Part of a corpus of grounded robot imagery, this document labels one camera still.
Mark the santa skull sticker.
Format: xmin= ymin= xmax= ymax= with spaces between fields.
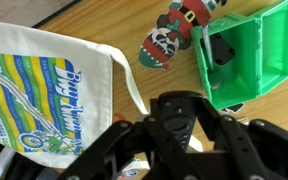
xmin=138 ymin=0 xmax=228 ymax=71

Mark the green plastic lunchbox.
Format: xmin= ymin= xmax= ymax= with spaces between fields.
xmin=190 ymin=0 xmax=288 ymax=111

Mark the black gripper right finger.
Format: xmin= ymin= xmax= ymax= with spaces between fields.
xmin=197 ymin=96 xmax=288 ymax=180

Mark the small round sticker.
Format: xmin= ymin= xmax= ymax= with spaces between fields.
xmin=119 ymin=168 xmax=139 ymax=180

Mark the black and white sticker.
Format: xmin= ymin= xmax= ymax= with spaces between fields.
xmin=221 ymin=102 xmax=246 ymax=115

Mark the white printed tote bag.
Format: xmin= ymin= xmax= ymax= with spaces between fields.
xmin=0 ymin=19 xmax=204 ymax=171

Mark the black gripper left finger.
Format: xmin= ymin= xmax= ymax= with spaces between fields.
xmin=57 ymin=98 xmax=198 ymax=180

